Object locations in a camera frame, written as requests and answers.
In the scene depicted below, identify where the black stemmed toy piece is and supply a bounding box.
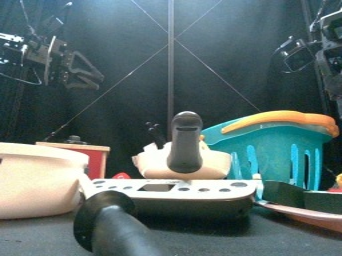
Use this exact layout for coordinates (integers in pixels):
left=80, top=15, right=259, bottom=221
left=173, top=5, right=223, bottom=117
left=143, top=121, right=169, bottom=150

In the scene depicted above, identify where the small red toy piece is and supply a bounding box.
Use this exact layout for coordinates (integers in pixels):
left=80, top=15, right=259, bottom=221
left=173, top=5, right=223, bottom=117
left=112, top=171, right=134, bottom=180

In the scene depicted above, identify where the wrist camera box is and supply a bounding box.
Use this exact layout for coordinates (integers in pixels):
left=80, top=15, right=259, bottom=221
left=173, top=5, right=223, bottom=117
left=40, top=1, right=75, bottom=36
left=279, top=36, right=319, bottom=75

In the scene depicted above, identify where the red wooden box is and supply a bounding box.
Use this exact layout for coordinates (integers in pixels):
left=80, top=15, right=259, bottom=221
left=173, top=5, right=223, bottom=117
left=35, top=141, right=112, bottom=181

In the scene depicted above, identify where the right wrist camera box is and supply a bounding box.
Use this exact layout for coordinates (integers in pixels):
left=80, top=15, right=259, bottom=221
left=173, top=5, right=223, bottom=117
left=279, top=36, right=319, bottom=75

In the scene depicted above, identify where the grey toy control panel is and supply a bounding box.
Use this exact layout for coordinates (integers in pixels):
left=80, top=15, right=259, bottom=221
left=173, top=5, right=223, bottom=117
left=90, top=177, right=261, bottom=219

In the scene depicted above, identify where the cream white pot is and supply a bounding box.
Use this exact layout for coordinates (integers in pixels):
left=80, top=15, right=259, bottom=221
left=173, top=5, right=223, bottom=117
left=0, top=142, right=91, bottom=221

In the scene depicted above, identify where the black knob on box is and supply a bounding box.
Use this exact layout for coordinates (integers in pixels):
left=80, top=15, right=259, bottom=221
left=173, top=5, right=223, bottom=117
left=64, top=135, right=90, bottom=145

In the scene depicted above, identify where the black-handled white utensil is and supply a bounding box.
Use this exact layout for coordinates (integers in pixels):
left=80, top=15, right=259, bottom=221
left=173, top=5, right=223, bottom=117
left=72, top=173, right=163, bottom=256

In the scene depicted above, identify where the teal plastic basket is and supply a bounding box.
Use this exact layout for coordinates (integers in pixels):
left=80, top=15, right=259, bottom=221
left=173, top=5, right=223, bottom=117
left=201, top=119, right=334, bottom=202

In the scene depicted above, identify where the pink plate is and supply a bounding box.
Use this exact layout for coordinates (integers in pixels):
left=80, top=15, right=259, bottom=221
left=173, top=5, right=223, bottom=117
left=257, top=199, right=342, bottom=234

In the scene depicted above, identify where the black upright pan handle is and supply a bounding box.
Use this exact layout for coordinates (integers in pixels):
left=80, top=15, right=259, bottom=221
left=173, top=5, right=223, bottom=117
left=166, top=110, right=205, bottom=175

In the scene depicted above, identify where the orange basket handle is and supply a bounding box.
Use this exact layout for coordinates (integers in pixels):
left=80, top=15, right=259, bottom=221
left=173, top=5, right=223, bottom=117
left=221, top=110, right=341, bottom=139

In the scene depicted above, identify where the grey vertical frame pole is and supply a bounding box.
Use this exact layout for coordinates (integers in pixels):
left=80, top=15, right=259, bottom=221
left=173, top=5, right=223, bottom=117
left=167, top=0, right=175, bottom=141

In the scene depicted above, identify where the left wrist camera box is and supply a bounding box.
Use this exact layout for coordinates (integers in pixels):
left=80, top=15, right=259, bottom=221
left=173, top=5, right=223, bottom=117
left=40, top=1, right=75, bottom=36

